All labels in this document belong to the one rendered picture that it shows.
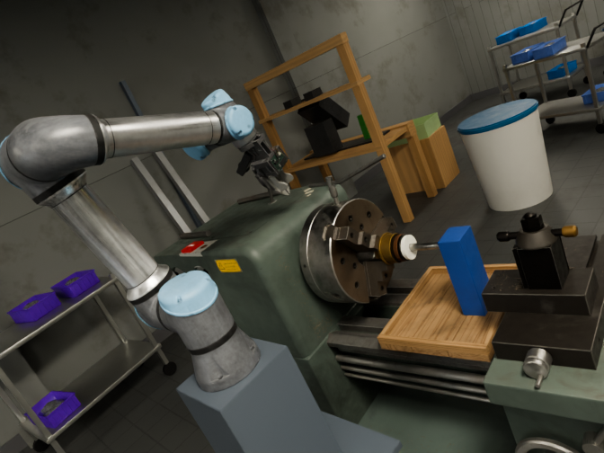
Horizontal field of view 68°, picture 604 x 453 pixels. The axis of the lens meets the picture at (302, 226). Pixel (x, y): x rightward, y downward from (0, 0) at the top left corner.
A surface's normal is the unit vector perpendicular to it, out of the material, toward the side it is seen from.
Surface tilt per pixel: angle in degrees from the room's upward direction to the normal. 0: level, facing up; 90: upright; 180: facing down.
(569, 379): 0
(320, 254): 63
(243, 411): 90
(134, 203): 90
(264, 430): 90
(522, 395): 90
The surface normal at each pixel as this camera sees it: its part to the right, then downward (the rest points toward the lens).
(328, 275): -0.62, 0.40
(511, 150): -0.16, 0.44
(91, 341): 0.65, -0.05
